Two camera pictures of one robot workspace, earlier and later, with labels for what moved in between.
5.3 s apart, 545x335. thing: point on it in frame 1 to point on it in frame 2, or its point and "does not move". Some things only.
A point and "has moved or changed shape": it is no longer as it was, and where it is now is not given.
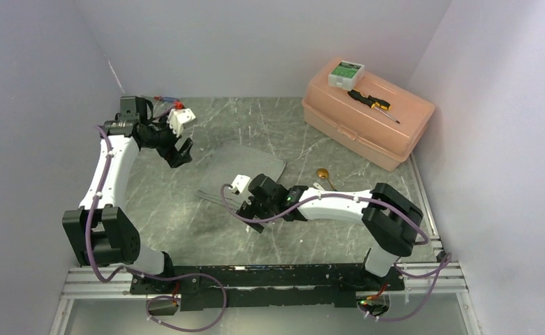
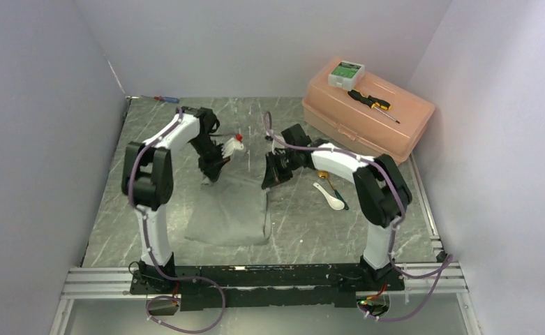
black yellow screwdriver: (371, 102) does not move
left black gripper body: (164, 139) to (211, 155)
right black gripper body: (254, 206) to (282, 165)
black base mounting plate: (213, 288) does not move
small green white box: (347, 75) does not move
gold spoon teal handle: (323, 173) does not move
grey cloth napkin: (233, 160) has moved or changed shape
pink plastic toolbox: (377, 118) does not move
